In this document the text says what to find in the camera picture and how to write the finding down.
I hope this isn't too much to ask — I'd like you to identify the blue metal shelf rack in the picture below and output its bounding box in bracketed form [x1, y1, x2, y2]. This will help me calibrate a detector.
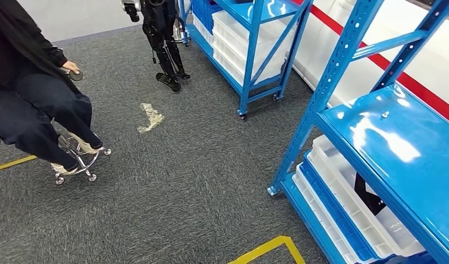
[177, 0, 315, 122]
[267, 0, 449, 264]

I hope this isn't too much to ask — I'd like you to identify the black part in crate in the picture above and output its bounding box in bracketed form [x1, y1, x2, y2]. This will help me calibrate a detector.
[354, 173, 388, 216]

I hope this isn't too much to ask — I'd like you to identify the white plastic crate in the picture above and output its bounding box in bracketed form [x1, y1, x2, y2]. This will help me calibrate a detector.
[212, 10, 294, 48]
[292, 162, 361, 264]
[212, 47, 284, 87]
[193, 14, 215, 45]
[212, 32, 291, 70]
[306, 135, 426, 260]

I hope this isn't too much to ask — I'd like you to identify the crumpled clear plastic wrap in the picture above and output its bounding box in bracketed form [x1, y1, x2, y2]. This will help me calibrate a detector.
[136, 103, 166, 134]

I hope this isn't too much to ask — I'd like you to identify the blue plastic crate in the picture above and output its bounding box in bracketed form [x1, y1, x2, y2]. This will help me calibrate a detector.
[299, 151, 379, 264]
[392, 251, 439, 264]
[191, 0, 223, 35]

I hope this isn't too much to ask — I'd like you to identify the yellow floor tape square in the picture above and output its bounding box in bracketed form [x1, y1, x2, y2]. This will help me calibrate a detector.
[227, 235, 306, 264]
[0, 155, 38, 173]

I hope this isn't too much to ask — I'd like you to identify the chrome stool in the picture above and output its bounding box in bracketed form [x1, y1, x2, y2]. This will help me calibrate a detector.
[50, 133, 112, 185]

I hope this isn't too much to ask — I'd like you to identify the seated person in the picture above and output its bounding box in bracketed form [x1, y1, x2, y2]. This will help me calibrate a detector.
[0, 0, 103, 175]

